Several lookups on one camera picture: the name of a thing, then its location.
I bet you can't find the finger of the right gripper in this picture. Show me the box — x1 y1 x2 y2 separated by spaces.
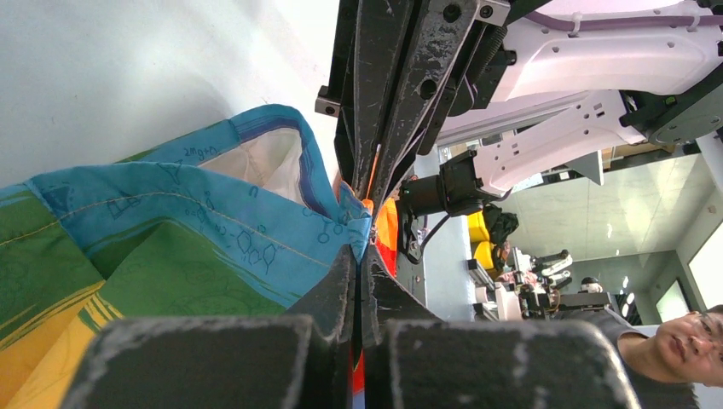
352 1 419 198
370 1 511 207

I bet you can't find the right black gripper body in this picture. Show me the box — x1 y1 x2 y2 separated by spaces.
315 1 541 187

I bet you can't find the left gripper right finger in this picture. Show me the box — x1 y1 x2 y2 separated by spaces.
360 247 639 408

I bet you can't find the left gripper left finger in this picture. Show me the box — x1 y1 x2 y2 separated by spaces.
61 245 356 408

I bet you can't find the rainbow striped jacket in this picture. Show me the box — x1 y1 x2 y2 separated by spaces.
1 104 373 408

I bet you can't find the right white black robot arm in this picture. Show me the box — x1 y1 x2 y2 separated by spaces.
315 1 722 245

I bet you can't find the person in background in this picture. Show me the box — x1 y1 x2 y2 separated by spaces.
569 304 722 408

